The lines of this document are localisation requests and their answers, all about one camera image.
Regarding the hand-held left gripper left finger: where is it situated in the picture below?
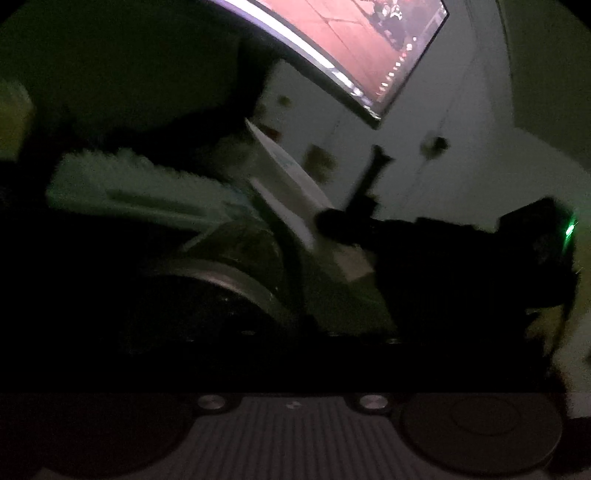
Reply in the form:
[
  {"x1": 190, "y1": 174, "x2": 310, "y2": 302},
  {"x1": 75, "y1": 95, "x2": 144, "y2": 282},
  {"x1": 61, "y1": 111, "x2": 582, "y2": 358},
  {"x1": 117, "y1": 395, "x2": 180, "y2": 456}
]
[{"x1": 120, "y1": 318, "x2": 254, "y2": 411}]

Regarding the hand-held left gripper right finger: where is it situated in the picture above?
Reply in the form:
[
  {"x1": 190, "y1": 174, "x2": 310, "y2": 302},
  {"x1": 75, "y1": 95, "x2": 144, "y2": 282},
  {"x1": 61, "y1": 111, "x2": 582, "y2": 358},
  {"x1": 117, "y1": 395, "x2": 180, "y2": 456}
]
[{"x1": 323, "y1": 329, "x2": 416, "y2": 411}]

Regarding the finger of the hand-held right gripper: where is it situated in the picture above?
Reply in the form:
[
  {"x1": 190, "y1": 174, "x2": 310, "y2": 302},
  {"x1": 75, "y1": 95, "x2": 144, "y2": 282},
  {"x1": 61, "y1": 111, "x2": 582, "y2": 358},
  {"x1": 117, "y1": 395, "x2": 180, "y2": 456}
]
[
  {"x1": 346, "y1": 144, "x2": 394, "y2": 219},
  {"x1": 316, "y1": 205, "x2": 385, "y2": 244}
]

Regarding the white printed tissue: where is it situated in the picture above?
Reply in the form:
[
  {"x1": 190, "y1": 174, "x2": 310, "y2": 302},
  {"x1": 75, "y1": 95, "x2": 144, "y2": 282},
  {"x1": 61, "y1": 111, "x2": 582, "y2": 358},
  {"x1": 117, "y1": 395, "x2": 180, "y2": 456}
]
[{"x1": 245, "y1": 117, "x2": 335, "y2": 250}]

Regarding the round metal container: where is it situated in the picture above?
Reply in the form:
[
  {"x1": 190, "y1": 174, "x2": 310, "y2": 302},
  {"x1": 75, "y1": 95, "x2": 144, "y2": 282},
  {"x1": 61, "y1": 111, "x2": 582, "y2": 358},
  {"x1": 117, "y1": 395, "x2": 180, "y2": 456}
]
[{"x1": 139, "y1": 219, "x2": 305, "y2": 333}]

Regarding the person's right forearm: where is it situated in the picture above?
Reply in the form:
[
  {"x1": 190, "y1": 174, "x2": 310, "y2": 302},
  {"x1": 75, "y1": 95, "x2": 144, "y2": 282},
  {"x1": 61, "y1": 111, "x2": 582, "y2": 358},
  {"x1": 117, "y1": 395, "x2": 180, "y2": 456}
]
[{"x1": 526, "y1": 309, "x2": 591, "y2": 416}]

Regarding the curved computer monitor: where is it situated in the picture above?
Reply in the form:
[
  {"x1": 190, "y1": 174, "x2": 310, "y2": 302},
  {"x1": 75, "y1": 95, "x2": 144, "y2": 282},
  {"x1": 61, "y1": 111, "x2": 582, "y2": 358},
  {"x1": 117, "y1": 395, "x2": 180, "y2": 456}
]
[{"x1": 208, "y1": 0, "x2": 451, "y2": 130}]

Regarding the pale green object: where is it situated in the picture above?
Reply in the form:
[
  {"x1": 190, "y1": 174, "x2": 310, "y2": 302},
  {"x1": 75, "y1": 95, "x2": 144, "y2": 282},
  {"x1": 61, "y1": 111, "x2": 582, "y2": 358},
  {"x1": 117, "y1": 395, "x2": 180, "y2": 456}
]
[{"x1": 0, "y1": 80, "x2": 35, "y2": 160}]

